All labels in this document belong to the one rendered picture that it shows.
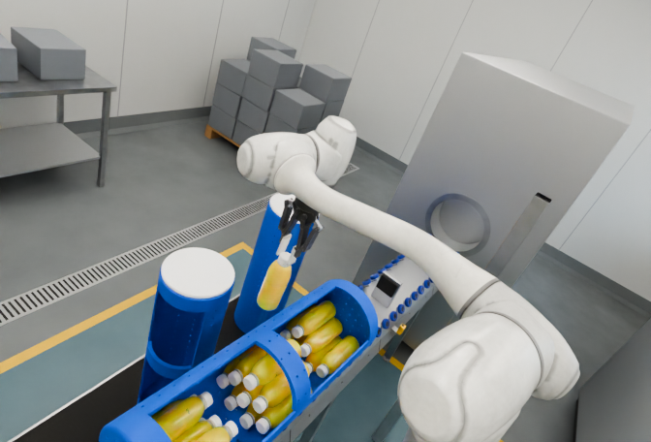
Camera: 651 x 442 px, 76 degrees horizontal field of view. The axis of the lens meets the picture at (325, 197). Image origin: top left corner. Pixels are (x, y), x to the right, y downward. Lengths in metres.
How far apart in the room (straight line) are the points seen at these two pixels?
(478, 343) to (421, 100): 5.28
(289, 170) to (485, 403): 0.52
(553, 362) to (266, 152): 0.61
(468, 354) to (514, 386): 0.07
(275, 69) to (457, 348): 3.94
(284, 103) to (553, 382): 3.86
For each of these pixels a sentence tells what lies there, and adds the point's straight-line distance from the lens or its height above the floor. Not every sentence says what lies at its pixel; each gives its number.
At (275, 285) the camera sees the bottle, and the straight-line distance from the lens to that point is 1.24.
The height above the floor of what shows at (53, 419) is 0.15.
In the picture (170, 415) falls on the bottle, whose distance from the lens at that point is 1.23.
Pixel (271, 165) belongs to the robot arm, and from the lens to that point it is 0.85.
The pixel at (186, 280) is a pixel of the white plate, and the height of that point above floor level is 1.04.
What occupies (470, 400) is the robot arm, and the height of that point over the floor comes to 1.82.
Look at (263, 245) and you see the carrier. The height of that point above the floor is 0.81.
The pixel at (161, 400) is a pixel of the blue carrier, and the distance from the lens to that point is 1.16.
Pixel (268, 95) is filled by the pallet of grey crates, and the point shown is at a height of 0.84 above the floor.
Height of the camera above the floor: 2.20
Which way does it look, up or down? 28 degrees down
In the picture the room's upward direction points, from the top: 21 degrees clockwise
